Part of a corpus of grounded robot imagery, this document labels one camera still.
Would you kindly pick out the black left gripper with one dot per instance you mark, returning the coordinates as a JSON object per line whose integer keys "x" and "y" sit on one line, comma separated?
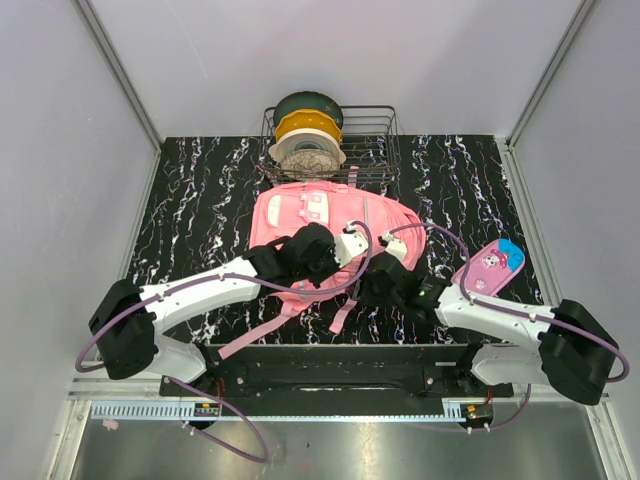
{"x": 333, "y": 266}

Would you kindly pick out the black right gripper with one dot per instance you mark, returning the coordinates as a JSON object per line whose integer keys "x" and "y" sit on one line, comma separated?
{"x": 362, "y": 291}

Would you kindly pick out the pink student backpack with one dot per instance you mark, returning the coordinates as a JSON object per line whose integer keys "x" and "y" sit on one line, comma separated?
{"x": 283, "y": 210}

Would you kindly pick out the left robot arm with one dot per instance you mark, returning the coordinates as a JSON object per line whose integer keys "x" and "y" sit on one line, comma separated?
{"x": 129, "y": 324}

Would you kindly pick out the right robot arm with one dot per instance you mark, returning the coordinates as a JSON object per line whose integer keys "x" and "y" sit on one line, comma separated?
{"x": 563, "y": 347}

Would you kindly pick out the grey patterned plate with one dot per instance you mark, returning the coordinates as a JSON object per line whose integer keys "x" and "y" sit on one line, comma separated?
{"x": 309, "y": 161}

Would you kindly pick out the pink purple pencil case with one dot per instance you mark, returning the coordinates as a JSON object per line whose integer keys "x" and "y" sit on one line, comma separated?
{"x": 494, "y": 266}

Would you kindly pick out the yellow plate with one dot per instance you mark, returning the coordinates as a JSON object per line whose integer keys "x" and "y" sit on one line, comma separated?
{"x": 308, "y": 119}

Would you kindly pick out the dark green plate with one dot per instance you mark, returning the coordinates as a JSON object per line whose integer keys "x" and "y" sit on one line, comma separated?
{"x": 310, "y": 100}

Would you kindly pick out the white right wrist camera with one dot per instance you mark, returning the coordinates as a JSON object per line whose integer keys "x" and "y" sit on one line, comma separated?
{"x": 393, "y": 246}

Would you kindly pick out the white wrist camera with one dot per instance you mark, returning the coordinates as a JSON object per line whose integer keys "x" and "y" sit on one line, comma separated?
{"x": 393, "y": 246}
{"x": 350, "y": 244}

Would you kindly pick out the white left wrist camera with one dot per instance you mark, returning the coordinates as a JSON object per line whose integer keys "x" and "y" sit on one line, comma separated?
{"x": 350, "y": 244}

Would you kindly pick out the black wire dish rack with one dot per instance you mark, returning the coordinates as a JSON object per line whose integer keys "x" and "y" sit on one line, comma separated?
{"x": 369, "y": 141}

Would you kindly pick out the aluminium front rail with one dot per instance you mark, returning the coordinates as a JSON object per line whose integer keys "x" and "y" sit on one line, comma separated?
{"x": 155, "y": 397}

